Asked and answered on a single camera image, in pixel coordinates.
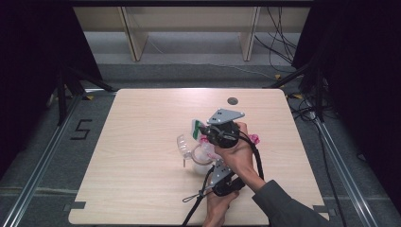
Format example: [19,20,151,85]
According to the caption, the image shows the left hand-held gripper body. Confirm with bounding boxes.
[207,159,247,199]

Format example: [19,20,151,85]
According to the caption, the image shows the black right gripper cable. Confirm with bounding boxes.
[237,131,266,182]

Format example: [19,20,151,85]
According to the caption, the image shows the clear glass jar with lid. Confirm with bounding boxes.
[176,133,223,177]

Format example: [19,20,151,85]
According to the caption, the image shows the white and pink plastic bag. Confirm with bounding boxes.
[191,118,261,160]

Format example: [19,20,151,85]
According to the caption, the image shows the beige wooden furniture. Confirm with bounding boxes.
[73,6,311,62]

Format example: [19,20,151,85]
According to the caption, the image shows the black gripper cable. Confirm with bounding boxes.
[237,131,266,182]
[181,166,216,227]

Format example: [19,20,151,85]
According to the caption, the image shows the black metal stand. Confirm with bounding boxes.
[56,65,117,127]
[263,53,326,123]

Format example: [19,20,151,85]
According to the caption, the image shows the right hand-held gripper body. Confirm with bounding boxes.
[204,108,246,149]

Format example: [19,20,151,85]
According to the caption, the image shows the thin black cord loop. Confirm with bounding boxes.
[182,192,203,203]

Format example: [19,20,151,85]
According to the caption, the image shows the aluminium floor rail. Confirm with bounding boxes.
[310,110,379,227]
[1,91,86,227]

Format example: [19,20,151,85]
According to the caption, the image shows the bundle of black floor cables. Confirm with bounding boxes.
[253,7,316,75]

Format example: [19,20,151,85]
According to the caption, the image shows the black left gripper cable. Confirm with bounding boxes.
[181,166,216,227]

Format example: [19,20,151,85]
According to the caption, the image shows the person's right hand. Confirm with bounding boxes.
[214,122,268,193]

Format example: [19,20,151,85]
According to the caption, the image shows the person's left hand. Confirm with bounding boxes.
[201,188,240,227]

